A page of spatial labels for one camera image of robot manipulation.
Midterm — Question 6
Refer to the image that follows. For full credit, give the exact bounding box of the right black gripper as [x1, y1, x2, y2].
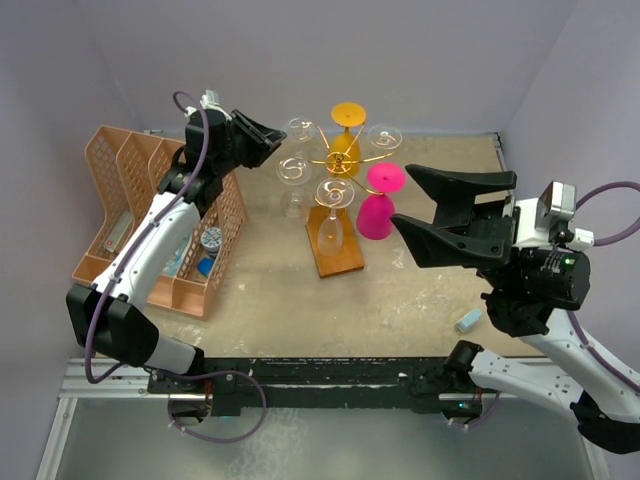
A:
[385, 162, 520, 289]

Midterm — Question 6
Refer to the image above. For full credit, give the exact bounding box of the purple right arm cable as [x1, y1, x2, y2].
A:
[569, 180, 640, 396]

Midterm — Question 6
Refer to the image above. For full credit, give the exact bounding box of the light blue small box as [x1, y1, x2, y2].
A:
[455, 308, 482, 332]

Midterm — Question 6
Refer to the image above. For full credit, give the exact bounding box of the gold wire wine glass rack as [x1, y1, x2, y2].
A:
[277, 113, 406, 278]

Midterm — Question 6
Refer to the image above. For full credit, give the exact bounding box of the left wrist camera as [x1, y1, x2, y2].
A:
[183, 89, 232, 121]

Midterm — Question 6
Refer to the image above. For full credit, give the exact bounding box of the pink plastic wine glass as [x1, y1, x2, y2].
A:
[356, 162, 406, 240]

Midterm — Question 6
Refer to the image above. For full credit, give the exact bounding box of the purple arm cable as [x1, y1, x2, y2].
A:
[83, 90, 209, 385]
[569, 180, 640, 396]

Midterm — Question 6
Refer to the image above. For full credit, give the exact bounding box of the round white blue tin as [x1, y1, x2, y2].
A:
[200, 226, 223, 254]

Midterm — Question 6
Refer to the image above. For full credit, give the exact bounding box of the blue cap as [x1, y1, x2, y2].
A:
[197, 257, 215, 277]

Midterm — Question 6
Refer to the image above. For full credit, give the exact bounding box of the silver red tube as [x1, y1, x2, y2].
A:
[103, 211, 133, 253]

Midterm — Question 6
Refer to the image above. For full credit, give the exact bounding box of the orange plastic file organizer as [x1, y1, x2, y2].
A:
[72, 126, 247, 318]

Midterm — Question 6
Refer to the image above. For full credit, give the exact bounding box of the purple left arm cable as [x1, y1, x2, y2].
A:
[83, 90, 209, 385]

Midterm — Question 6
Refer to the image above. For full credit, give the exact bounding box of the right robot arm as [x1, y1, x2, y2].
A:
[391, 164, 639, 454]

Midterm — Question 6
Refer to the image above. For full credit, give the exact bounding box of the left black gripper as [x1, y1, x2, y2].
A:
[213, 111, 284, 177]

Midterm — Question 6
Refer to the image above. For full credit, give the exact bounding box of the clear wine glass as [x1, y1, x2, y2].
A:
[276, 156, 311, 224]
[368, 124, 403, 151]

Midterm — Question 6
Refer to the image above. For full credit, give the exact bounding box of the yellow plastic wine glass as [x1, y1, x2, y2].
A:
[327, 102, 367, 178]

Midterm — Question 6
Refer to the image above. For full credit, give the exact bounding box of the purple cable loop under table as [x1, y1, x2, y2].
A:
[167, 373, 271, 445]

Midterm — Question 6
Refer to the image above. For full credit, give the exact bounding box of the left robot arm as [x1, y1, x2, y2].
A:
[66, 107, 286, 392]

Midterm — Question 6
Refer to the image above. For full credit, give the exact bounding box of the blue toothbrush package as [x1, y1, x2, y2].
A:
[162, 235, 192, 277]

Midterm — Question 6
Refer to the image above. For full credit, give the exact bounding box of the black table front rail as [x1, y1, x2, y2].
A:
[59, 341, 551, 416]

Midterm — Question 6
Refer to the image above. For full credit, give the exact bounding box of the clear champagne flute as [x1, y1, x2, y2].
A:
[318, 209, 344, 257]

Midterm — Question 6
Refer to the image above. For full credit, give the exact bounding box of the small clear glass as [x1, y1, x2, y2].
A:
[314, 177, 355, 209]

